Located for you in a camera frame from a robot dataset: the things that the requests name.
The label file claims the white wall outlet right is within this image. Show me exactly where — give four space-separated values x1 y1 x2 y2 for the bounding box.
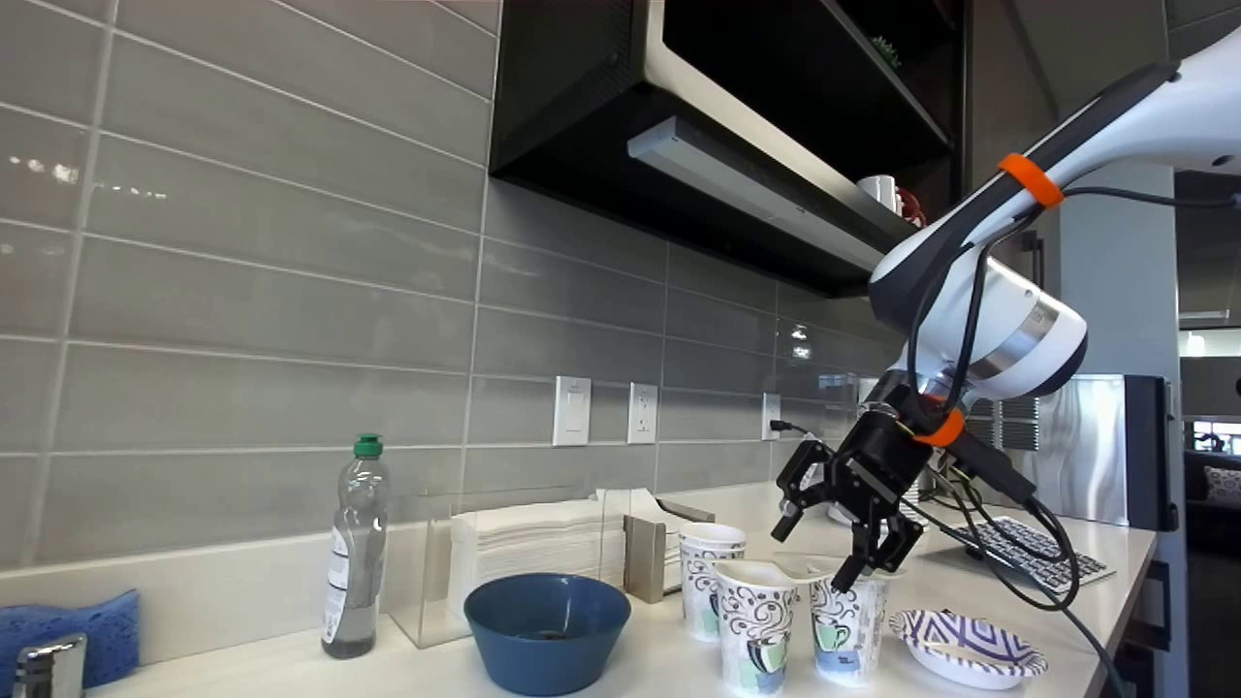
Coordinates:
627 385 658 443

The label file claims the patterned paper cup back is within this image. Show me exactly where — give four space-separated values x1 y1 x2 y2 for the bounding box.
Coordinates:
678 522 743 641

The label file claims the chrome faucet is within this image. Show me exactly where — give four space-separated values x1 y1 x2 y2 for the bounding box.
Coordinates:
10 634 88 698

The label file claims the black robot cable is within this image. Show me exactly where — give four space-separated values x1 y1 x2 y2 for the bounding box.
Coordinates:
770 177 1241 698

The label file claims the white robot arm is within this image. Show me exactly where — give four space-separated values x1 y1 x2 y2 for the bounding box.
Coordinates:
770 29 1241 590

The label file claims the white wall outlet left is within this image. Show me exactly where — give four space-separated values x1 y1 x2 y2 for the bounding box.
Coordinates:
552 377 588 444

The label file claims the patterned paper cup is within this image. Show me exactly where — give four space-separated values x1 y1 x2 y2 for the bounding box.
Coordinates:
812 557 887 682
678 522 743 641
713 557 801 698

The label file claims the white wall outlet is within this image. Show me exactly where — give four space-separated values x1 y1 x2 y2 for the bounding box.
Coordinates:
552 377 588 444
627 385 658 443

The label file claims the blue sponge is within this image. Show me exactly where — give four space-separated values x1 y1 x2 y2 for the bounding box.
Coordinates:
0 590 145 691

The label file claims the clear dish soap bottle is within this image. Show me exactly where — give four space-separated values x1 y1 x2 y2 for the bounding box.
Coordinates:
322 433 391 660

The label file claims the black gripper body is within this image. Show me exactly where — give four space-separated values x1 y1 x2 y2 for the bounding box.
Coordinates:
830 373 965 522

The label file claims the black overhead cabinet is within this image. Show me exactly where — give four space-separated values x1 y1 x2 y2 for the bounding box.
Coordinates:
488 0 965 294

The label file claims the woven grey trivet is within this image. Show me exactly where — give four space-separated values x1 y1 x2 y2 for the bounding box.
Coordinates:
955 517 1109 593

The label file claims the clear acrylic holder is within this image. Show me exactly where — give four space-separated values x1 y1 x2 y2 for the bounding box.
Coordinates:
384 501 622 646

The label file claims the blue patterned paper plate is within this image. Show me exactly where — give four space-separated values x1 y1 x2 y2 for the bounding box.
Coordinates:
894 610 1048 691

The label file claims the blue bowl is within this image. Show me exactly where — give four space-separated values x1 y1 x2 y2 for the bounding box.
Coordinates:
460 575 633 698

